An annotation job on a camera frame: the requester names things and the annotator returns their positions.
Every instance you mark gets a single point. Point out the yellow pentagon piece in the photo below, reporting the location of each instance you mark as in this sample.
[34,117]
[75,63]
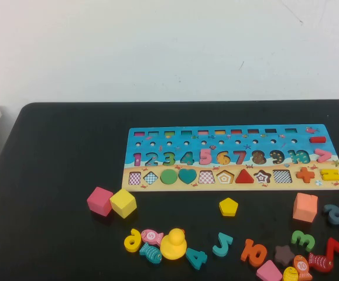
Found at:
[228,206]

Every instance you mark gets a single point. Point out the green circle piece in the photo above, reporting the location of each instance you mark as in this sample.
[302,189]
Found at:
[168,177]

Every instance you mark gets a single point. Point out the teal heart piece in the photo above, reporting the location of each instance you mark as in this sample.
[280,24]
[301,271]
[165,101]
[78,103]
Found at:
[187,175]

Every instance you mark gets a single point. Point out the blue wooden puzzle board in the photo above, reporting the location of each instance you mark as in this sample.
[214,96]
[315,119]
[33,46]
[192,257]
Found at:
[233,147]

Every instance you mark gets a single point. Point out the red triangle piece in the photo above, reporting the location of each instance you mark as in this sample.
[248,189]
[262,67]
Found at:
[244,178]

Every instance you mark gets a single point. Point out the orange plus sign piece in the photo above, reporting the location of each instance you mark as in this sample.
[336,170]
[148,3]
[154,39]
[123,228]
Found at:
[305,175]

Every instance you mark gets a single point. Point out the red minus sign piece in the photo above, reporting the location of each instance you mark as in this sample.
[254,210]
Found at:
[317,139]

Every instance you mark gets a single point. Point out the pink greater-than sign piece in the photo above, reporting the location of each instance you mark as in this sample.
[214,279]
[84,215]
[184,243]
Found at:
[327,155]

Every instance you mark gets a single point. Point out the brown star piece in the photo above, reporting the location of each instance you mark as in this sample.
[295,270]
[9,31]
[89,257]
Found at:
[284,255]

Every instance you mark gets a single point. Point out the yellow equals sign piece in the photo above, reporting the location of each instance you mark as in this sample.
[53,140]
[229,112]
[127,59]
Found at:
[330,174]

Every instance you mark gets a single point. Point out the pink trapezoid piece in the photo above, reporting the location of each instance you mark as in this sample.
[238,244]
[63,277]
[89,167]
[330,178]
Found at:
[269,271]

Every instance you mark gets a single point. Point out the pink number five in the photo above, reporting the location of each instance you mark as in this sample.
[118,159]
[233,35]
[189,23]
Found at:
[203,152]

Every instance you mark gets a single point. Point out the yellow wooden cube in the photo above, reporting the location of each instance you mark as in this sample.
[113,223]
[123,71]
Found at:
[123,203]

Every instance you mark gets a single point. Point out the pink wooden cube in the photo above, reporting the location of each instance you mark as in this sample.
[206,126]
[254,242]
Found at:
[99,200]

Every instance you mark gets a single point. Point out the pink wooden fish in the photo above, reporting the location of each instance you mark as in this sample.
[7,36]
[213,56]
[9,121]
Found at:
[151,236]

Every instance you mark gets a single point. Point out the yellow number six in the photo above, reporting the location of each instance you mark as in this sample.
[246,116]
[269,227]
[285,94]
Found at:
[136,234]

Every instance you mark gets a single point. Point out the yellow rubber duck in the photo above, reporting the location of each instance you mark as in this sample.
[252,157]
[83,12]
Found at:
[173,247]

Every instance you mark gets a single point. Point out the teal wooden fish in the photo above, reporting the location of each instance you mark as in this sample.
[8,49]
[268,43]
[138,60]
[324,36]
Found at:
[151,253]

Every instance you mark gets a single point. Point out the teal number five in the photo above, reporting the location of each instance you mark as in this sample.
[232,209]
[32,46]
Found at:
[223,246]

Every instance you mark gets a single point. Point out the teal number four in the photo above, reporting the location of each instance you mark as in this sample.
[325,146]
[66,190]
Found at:
[198,260]

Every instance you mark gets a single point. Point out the orange number ten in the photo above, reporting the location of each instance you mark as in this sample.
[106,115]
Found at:
[246,250]

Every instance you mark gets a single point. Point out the orange wooden cube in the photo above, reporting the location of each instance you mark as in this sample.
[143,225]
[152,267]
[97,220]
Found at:
[304,207]

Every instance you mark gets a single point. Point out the blue-grey number nine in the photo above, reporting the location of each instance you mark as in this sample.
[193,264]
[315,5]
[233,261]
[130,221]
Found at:
[328,207]

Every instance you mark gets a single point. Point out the green number three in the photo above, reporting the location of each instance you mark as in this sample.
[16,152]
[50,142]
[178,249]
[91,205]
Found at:
[309,244]

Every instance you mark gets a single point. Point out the yellow wooden fish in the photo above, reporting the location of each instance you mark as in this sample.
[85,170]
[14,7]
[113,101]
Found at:
[290,274]

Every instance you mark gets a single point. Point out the orange wooden fish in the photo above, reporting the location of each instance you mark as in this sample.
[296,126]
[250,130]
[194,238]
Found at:
[302,266]

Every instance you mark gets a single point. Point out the red number seven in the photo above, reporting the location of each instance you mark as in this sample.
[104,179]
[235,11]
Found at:
[333,244]

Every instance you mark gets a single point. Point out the red wooden fish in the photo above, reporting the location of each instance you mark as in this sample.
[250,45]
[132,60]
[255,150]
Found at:
[321,262]

